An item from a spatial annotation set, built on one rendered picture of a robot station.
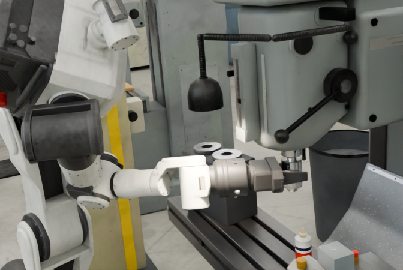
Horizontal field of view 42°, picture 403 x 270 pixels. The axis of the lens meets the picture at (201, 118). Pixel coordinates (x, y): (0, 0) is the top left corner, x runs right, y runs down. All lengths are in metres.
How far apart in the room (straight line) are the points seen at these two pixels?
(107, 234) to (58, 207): 1.57
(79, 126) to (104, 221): 2.01
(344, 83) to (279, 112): 0.14
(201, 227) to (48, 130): 0.70
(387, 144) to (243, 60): 0.60
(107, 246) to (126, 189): 1.83
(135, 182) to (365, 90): 0.56
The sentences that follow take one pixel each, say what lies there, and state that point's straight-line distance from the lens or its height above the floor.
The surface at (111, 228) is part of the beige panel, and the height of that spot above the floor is 0.34.
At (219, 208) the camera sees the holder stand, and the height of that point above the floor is 1.01.
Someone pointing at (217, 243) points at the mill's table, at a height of 0.97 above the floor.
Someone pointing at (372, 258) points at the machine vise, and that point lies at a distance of 1.31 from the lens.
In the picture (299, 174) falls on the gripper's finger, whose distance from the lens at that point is 1.21.
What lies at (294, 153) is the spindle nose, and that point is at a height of 1.29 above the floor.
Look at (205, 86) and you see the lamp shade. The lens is 1.02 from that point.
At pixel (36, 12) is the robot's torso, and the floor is 1.65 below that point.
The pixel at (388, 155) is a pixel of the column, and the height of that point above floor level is 1.17.
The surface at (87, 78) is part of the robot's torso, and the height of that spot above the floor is 1.51.
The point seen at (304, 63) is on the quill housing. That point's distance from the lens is 1.07.
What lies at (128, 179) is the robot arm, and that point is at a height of 1.24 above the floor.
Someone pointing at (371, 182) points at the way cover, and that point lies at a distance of 1.58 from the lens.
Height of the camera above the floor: 1.71
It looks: 16 degrees down
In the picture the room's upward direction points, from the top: 5 degrees counter-clockwise
